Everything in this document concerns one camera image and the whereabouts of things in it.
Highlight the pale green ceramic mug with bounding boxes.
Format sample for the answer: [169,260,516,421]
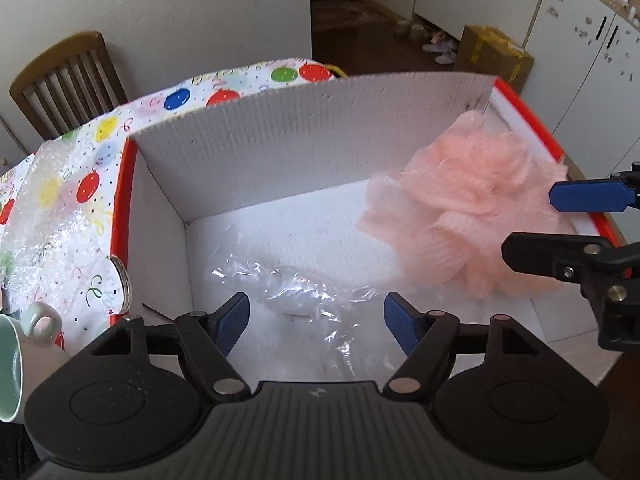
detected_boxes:
[0,301,70,424]

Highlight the white tall cabinets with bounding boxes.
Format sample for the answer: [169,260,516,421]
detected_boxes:
[414,0,639,180]

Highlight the brown wooden chair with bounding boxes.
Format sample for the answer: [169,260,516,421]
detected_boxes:
[9,30,128,141]

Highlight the clear bubble wrap sheet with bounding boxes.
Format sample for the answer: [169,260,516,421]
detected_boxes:
[209,255,404,382]

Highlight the pink mesh bath pouf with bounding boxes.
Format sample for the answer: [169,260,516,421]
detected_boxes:
[357,110,567,298]

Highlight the yellow rim trash bin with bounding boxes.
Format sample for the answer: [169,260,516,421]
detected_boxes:
[326,64,347,78]

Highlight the balloon pattern tablecloth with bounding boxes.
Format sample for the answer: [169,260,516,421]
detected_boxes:
[1,58,333,356]

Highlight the brown cardboard box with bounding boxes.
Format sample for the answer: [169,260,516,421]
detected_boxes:
[454,25,535,94]

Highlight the purple slippers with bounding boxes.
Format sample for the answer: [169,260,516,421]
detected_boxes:
[422,32,459,66]

